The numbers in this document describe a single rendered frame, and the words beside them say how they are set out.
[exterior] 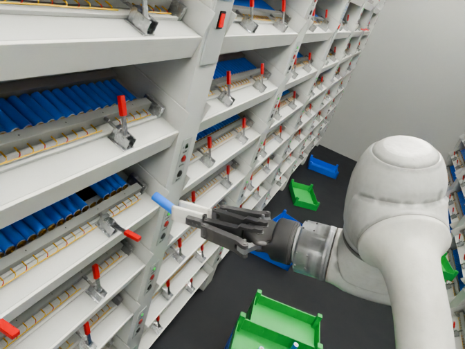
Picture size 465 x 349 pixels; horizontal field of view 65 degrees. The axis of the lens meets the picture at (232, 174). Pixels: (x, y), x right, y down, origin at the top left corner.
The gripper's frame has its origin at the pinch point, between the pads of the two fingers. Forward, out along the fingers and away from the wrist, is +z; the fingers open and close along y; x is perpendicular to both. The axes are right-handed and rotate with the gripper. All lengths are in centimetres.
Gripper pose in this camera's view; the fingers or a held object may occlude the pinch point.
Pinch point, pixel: (192, 214)
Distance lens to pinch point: 69.2
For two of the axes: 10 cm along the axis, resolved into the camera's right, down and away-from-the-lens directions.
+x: -0.6, 9.1, 4.0
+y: -4.0, 3.5, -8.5
